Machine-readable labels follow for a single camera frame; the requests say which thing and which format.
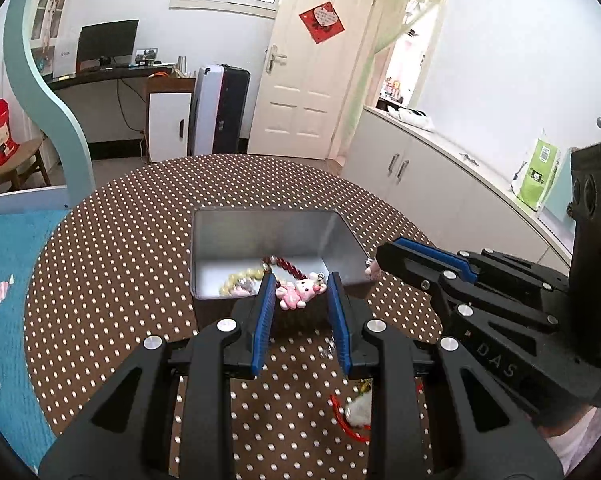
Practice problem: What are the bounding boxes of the white glass-door cabinet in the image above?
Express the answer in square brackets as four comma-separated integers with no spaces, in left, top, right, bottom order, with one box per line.
[30,0,76,51]

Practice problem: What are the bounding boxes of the wooden chair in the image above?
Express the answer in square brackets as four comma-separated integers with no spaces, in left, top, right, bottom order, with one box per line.
[0,139,51,196]

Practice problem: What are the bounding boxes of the jade pendant on red cord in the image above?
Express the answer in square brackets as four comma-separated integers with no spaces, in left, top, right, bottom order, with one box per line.
[329,392,374,443]

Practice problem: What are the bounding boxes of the cream bead bracelet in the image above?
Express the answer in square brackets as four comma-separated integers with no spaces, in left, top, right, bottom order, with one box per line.
[219,267,264,296]

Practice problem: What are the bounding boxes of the brown polka dot tablecloth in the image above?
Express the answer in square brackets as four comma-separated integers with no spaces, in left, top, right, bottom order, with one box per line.
[23,152,449,480]

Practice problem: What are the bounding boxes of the small white cabinet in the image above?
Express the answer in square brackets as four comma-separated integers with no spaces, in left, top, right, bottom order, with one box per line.
[147,91,194,163]

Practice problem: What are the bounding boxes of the green paper bag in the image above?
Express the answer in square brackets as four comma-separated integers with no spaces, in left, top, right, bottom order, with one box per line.
[511,130,564,211]

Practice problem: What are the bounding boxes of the white carton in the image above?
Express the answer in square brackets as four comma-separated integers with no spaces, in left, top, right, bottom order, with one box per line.
[53,40,78,78]

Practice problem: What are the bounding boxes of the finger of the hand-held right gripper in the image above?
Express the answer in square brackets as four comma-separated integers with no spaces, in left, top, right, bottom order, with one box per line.
[395,237,570,292]
[375,243,561,333]

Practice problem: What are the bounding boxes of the light teal loft bed frame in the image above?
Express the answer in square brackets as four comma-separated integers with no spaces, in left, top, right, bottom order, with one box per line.
[0,0,96,213]

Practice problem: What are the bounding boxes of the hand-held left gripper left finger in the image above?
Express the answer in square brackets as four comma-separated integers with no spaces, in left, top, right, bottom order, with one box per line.
[39,272,278,480]

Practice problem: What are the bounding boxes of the white sideboard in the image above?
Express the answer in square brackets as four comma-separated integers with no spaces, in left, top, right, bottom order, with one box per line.
[341,105,576,281]

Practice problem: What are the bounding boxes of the white panel door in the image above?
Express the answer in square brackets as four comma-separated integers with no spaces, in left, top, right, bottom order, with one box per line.
[248,0,379,161]

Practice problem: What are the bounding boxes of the sheer white curtain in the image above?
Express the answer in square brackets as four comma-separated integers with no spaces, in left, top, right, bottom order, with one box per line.
[373,0,414,66]

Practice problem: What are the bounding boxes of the blue candy print rug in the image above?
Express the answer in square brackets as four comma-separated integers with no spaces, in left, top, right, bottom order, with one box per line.
[0,207,76,441]

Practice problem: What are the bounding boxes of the grey metal tin box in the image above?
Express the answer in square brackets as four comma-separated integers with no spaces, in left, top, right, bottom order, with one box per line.
[190,206,375,341]

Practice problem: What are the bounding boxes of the pink bear keychain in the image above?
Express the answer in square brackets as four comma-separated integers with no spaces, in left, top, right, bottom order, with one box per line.
[275,271,327,311]

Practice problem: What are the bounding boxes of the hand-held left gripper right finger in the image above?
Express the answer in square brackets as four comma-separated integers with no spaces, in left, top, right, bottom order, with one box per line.
[325,271,564,480]

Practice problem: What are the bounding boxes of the red diamond door decoration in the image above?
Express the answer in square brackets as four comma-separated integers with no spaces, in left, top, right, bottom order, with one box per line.
[299,1,346,45]

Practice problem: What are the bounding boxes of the black computer monitor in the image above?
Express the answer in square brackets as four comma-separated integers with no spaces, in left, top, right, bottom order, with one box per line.
[76,19,140,71]

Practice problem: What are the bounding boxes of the silver door handle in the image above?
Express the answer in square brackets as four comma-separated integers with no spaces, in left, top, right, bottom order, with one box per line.
[265,45,287,75]

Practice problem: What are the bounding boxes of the black and white suitcase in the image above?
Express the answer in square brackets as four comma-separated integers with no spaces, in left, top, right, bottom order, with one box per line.
[190,64,226,156]

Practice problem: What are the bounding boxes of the black power cable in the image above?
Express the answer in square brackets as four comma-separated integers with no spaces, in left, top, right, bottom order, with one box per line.
[118,80,148,156]

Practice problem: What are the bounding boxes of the person's right forearm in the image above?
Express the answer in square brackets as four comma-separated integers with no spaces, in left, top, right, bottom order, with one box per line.
[538,405,601,476]

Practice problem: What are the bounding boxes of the white bag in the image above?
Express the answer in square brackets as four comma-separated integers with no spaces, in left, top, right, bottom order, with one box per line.
[385,105,436,132]

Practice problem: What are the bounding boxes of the dark red bead bracelet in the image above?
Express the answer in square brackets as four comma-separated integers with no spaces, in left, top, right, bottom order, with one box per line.
[263,256,306,291]

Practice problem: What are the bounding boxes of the dark top desk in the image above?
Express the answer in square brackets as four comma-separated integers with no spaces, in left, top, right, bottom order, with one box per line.
[45,62,196,161]

